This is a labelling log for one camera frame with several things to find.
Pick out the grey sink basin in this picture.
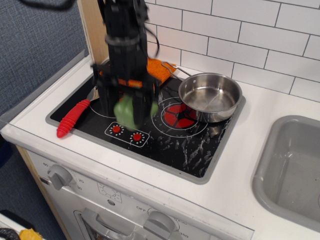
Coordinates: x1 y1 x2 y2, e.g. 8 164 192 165
252 115 320 232

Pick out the grey left oven knob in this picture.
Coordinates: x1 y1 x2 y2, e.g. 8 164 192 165
47 164 73 191

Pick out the orange folded cloth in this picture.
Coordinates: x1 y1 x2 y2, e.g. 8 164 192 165
98 57 178 88

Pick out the fork with red handle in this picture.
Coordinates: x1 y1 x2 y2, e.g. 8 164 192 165
56 86 100 139

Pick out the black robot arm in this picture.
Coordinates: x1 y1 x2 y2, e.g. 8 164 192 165
92 0 160 129

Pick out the grey right oven knob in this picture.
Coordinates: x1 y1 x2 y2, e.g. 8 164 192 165
143 211 176 240

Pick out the green toy bell pepper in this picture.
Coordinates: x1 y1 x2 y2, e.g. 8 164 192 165
113 95 159 132

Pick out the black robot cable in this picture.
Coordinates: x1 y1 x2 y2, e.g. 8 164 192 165
18 0 161 58

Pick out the steel pot with handle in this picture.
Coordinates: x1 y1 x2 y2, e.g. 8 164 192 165
161 61 243 124

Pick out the grey oven door handle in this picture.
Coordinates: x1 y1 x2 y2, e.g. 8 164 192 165
79 208 141 240

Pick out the yellow object at corner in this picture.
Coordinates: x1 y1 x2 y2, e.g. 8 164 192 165
19 228 43 240

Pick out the light wooden side panel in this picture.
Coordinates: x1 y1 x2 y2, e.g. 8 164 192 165
76 0 109 65

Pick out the black toy stovetop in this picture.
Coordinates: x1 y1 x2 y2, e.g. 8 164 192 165
45 58 247 186

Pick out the grey oven knob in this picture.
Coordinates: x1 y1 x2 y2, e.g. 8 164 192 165
143 211 176 240
47 164 73 191

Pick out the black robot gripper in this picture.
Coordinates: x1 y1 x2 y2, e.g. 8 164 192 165
92 41 160 126

